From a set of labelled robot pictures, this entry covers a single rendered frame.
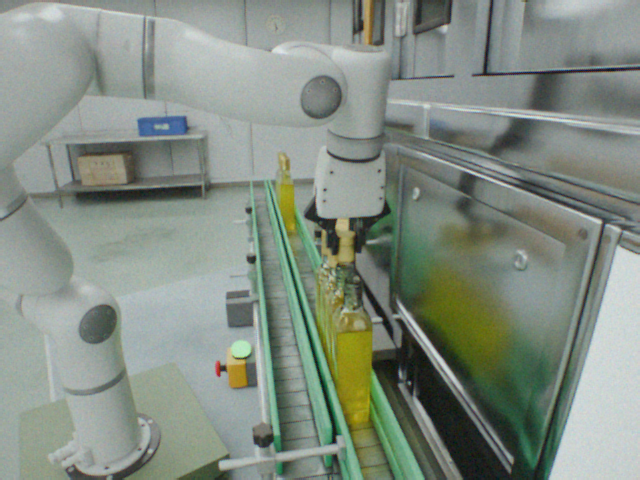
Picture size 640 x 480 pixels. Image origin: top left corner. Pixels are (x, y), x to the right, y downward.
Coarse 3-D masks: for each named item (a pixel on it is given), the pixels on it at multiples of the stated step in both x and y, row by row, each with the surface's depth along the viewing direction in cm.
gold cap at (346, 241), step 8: (336, 232) 66; (344, 232) 65; (352, 232) 65; (344, 240) 64; (352, 240) 64; (336, 248) 65; (344, 248) 64; (352, 248) 65; (336, 256) 65; (344, 256) 65; (352, 256) 65
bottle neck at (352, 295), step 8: (344, 280) 61; (352, 280) 63; (360, 280) 61; (344, 288) 62; (352, 288) 61; (360, 288) 61; (344, 296) 62; (352, 296) 61; (360, 296) 62; (344, 304) 63; (352, 304) 62; (360, 304) 62; (352, 312) 62
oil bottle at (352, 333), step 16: (336, 320) 63; (352, 320) 61; (368, 320) 62; (336, 336) 63; (352, 336) 62; (368, 336) 62; (336, 352) 64; (352, 352) 63; (368, 352) 64; (336, 368) 65; (352, 368) 64; (368, 368) 65; (336, 384) 66; (352, 384) 65; (368, 384) 66; (352, 400) 66; (368, 400) 67; (352, 416) 68; (368, 416) 69
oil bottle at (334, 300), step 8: (328, 296) 69; (336, 296) 68; (328, 304) 69; (336, 304) 67; (328, 312) 69; (328, 320) 69; (328, 328) 70; (328, 336) 70; (328, 344) 71; (328, 352) 72; (328, 360) 72
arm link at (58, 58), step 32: (0, 32) 30; (32, 32) 30; (64, 32) 32; (96, 32) 36; (128, 32) 38; (0, 64) 30; (32, 64) 31; (64, 64) 32; (96, 64) 37; (128, 64) 38; (0, 96) 31; (32, 96) 32; (64, 96) 33; (128, 96) 42; (0, 128) 32; (32, 128) 34; (0, 160) 34
